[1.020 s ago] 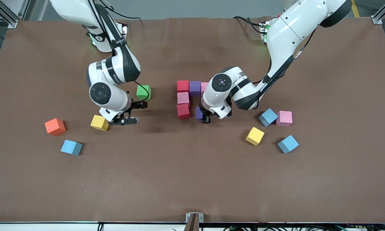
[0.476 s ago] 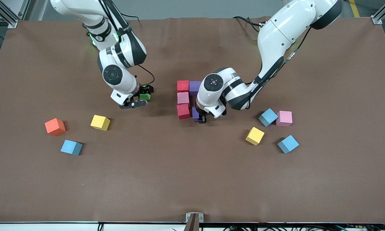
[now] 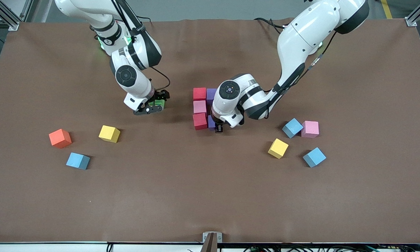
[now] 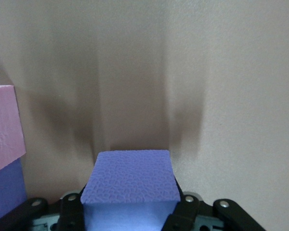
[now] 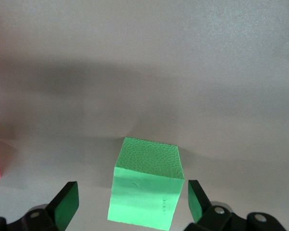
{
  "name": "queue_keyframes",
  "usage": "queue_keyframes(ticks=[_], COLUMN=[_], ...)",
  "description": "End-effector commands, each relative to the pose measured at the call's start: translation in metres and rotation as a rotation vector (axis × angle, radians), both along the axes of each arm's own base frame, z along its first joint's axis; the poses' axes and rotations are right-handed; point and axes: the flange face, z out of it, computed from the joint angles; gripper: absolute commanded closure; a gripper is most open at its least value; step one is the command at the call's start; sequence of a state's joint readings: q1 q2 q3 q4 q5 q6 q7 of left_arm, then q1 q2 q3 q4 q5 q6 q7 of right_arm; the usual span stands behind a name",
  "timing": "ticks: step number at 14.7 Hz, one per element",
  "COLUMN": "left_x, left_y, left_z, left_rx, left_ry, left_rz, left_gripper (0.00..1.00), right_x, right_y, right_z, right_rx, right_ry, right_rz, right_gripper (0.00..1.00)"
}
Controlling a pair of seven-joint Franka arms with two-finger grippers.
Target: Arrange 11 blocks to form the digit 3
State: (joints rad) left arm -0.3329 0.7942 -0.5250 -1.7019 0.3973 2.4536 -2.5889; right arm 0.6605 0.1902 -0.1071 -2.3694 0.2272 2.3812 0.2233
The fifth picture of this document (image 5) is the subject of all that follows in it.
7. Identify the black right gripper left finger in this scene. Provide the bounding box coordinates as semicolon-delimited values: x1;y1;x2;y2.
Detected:
0;180;79;231

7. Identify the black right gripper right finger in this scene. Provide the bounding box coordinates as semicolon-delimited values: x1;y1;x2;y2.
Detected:
185;179;286;231

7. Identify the green foam cube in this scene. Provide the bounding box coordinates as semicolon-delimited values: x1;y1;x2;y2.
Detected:
107;136;185;231

